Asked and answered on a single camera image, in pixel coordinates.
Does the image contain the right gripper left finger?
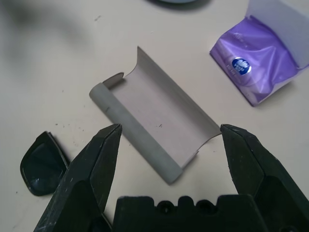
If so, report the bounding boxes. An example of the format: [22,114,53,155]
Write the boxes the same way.
[33,123,123,232]

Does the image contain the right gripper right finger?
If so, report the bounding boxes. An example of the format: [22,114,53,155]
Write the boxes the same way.
[221,123,309,232]

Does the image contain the black sunglasses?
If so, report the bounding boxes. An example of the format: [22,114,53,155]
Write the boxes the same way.
[19,131,70,196]

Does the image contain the grey glasses case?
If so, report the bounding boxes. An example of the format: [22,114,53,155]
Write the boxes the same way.
[88,45,222,186]

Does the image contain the purple tissue pack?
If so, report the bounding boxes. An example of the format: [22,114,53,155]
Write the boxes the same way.
[209,0,309,108]

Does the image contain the light blue plate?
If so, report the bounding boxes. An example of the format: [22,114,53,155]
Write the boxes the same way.
[144,0,211,5]

